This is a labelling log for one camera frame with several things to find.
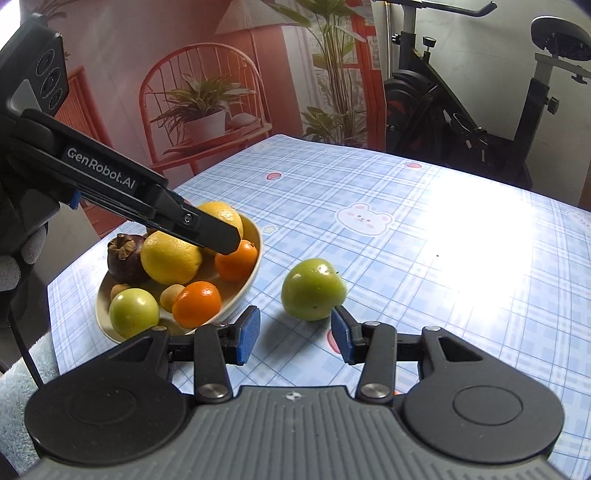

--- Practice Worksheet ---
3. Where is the beige plate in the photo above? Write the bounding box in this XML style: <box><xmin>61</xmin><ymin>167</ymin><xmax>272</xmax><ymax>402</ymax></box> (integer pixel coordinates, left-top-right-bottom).
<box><xmin>95</xmin><ymin>213</ymin><xmax>263</xmax><ymax>344</ymax></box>

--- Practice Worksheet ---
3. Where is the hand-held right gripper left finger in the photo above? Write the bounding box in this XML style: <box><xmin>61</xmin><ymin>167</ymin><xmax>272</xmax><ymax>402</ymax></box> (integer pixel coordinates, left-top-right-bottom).
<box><xmin>106</xmin><ymin>305</ymin><xmax>262</xmax><ymax>401</ymax></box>

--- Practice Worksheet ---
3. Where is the black exercise bike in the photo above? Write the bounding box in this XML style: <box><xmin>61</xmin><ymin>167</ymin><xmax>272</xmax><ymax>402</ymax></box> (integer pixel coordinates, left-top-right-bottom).
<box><xmin>372</xmin><ymin>0</ymin><xmax>591</xmax><ymax>195</ymax></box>

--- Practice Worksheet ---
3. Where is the blue plaid bear tablecloth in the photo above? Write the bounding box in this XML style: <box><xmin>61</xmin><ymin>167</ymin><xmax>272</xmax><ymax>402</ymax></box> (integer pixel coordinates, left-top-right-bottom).
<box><xmin>47</xmin><ymin>134</ymin><xmax>591</xmax><ymax>462</ymax></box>

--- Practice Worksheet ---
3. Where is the orange tangerine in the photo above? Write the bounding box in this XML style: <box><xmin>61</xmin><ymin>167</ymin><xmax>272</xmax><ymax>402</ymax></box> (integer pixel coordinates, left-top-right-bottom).
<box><xmin>215</xmin><ymin>240</ymin><xmax>258</xmax><ymax>282</ymax></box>
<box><xmin>172</xmin><ymin>281</ymin><xmax>222</xmax><ymax>328</ymax></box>

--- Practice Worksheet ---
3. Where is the wall poster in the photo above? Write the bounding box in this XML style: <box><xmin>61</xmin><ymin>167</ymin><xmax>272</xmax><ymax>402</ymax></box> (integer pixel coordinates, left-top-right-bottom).
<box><xmin>28</xmin><ymin>0</ymin><xmax>386</xmax><ymax>241</ymax></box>

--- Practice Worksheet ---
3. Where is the black cable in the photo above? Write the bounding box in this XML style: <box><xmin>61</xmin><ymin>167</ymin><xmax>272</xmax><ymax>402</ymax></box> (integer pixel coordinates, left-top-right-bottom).
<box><xmin>7</xmin><ymin>295</ymin><xmax>44</xmax><ymax>388</ymax></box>

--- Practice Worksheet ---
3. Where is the yellow lemon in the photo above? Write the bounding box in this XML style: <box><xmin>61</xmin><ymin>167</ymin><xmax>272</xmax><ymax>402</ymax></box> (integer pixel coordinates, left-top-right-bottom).
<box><xmin>141</xmin><ymin>230</ymin><xmax>204</xmax><ymax>286</ymax></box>
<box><xmin>196</xmin><ymin>202</ymin><xmax>244</xmax><ymax>241</ymax></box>

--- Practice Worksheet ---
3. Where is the large green apple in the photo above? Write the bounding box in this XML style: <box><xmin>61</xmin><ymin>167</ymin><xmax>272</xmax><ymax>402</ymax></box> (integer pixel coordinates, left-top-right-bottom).
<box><xmin>281</xmin><ymin>258</ymin><xmax>348</xmax><ymax>321</ymax></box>

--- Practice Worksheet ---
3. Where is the dark purple mangosteen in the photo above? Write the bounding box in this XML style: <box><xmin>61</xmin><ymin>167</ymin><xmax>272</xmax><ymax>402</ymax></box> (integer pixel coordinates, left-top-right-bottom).
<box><xmin>107</xmin><ymin>233</ymin><xmax>151</xmax><ymax>284</ymax></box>

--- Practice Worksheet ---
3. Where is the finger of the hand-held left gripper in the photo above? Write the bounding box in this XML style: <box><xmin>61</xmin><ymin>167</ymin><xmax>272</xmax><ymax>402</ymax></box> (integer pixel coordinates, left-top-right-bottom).
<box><xmin>74</xmin><ymin>186</ymin><xmax>245</xmax><ymax>257</ymax></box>

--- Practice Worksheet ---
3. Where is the person's left hand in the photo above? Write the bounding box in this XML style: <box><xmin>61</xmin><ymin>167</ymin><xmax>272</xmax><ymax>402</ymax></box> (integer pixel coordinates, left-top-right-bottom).
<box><xmin>0</xmin><ymin>225</ymin><xmax>48</xmax><ymax>329</ymax></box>

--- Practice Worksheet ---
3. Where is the light blue towel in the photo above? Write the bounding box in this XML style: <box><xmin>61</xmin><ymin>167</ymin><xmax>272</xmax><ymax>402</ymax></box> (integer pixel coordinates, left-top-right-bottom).
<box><xmin>0</xmin><ymin>330</ymin><xmax>58</xmax><ymax>472</ymax></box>

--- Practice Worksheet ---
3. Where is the small green apple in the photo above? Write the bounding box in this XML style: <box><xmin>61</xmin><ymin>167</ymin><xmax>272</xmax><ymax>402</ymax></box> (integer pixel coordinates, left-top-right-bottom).
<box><xmin>109</xmin><ymin>288</ymin><xmax>160</xmax><ymax>339</ymax></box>

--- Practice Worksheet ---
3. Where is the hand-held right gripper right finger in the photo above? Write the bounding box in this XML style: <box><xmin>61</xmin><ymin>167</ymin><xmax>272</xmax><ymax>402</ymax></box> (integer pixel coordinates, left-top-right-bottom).
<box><xmin>331</xmin><ymin>305</ymin><xmax>483</xmax><ymax>401</ymax></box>

